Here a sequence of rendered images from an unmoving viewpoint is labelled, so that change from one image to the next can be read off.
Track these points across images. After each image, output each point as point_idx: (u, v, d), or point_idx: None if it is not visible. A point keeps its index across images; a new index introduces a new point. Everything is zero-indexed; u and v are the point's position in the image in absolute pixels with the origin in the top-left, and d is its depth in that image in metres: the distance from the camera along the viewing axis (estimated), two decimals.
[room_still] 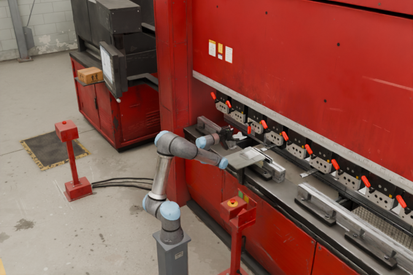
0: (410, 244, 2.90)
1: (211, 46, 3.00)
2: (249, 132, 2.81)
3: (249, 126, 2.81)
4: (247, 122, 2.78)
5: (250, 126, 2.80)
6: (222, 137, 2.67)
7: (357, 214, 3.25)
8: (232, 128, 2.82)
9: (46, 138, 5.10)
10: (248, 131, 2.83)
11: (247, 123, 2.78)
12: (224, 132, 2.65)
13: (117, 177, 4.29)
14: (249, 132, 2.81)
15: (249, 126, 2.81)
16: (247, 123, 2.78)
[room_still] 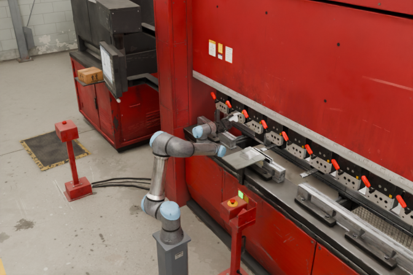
0: (410, 244, 2.90)
1: (211, 46, 3.00)
2: (243, 113, 2.81)
3: (247, 115, 2.79)
4: (248, 121, 2.77)
5: (247, 117, 2.80)
6: None
7: (357, 214, 3.25)
8: (240, 113, 2.69)
9: (46, 138, 5.10)
10: (244, 111, 2.80)
11: (247, 120, 2.78)
12: (220, 131, 2.68)
13: (117, 177, 4.29)
14: (243, 112, 2.81)
15: (247, 116, 2.79)
16: (247, 121, 2.78)
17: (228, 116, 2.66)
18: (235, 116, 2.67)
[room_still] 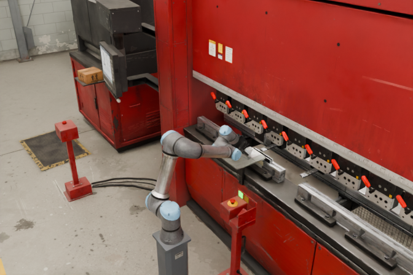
0: (410, 244, 2.90)
1: (211, 46, 3.00)
2: (243, 113, 2.81)
3: (247, 115, 2.79)
4: (248, 121, 2.77)
5: (247, 117, 2.80)
6: (238, 143, 2.71)
7: (357, 214, 3.25)
8: None
9: (46, 138, 5.10)
10: (244, 111, 2.80)
11: (247, 120, 2.78)
12: (243, 139, 2.72)
13: (117, 177, 4.29)
14: (243, 112, 2.81)
15: (247, 116, 2.79)
16: (247, 121, 2.78)
17: None
18: None
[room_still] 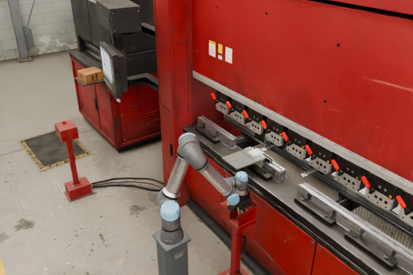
0: (410, 244, 2.90)
1: (211, 47, 3.00)
2: (243, 113, 2.81)
3: (247, 116, 2.79)
4: (248, 121, 2.77)
5: (247, 118, 2.80)
6: (244, 198, 2.56)
7: (357, 214, 3.25)
8: None
9: (46, 138, 5.10)
10: (244, 112, 2.80)
11: (247, 121, 2.78)
12: (249, 196, 2.59)
13: (117, 177, 4.29)
14: (243, 112, 2.81)
15: (247, 116, 2.79)
16: (247, 121, 2.78)
17: None
18: None
